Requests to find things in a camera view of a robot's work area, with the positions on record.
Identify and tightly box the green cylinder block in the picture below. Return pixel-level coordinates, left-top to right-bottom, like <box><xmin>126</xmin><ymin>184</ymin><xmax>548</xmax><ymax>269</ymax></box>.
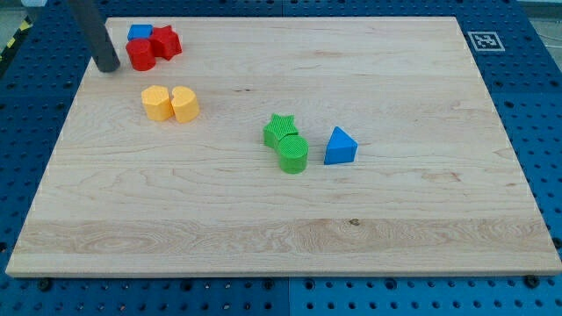
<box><xmin>277</xmin><ymin>135</ymin><xmax>309</xmax><ymax>174</ymax></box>

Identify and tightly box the light wooden board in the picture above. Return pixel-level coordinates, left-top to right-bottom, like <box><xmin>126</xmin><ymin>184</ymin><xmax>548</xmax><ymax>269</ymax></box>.
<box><xmin>6</xmin><ymin>17</ymin><xmax>561</xmax><ymax>277</ymax></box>

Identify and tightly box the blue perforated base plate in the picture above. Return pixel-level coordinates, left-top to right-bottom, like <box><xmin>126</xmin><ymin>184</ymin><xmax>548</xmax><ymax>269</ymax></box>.
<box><xmin>1</xmin><ymin>0</ymin><xmax>561</xmax><ymax>315</ymax></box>

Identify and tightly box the blue triangle block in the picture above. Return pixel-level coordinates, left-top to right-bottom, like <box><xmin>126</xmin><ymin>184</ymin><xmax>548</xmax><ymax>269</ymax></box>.
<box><xmin>324</xmin><ymin>126</ymin><xmax>358</xmax><ymax>165</ymax></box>

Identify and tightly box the blue cube block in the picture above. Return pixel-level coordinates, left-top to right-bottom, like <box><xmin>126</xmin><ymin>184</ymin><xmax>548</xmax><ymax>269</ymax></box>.
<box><xmin>127</xmin><ymin>24</ymin><xmax>153</xmax><ymax>40</ymax></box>

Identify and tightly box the red star block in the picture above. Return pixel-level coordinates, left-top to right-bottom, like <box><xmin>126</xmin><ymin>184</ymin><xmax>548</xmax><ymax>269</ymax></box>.
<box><xmin>148</xmin><ymin>25</ymin><xmax>182</xmax><ymax>61</ymax></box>

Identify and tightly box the red cylinder block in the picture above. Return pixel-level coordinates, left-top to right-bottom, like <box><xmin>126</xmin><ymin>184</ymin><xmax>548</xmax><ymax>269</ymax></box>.
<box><xmin>126</xmin><ymin>39</ymin><xmax>156</xmax><ymax>71</ymax></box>

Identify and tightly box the white fiducial marker tag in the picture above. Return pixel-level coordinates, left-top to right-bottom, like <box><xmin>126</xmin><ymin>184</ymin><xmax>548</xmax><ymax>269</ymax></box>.
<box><xmin>467</xmin><ymin>31</ymin><xmax>505</xmax><ymax>52</ymax></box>

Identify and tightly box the yellow heart block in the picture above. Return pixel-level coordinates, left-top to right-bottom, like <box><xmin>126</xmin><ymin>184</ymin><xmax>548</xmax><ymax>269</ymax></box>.
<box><xmin>171</xmin><ymin>86</ymin><xmax>200</xmax><ymax>123</ymax></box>

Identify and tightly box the yellow hexagon block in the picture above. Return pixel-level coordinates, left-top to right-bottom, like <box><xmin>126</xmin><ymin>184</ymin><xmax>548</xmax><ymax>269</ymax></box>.
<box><xmin>141</xmin><ymin>85</ymin><xmax>174</xmax><ymax>121</ymax></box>

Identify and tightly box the green star block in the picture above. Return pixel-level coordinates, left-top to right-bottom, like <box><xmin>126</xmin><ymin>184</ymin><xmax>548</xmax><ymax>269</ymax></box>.
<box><xmin>263</xmin><ymin>113</ymin><xmax>299</xmax><ymax>149</ymax></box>

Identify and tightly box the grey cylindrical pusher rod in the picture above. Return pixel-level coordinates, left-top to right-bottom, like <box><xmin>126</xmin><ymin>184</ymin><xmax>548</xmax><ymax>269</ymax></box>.
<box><xmin>68</xmin><ymin>0</ymin><xmax>120</xmax><ymax>73</ymax></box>

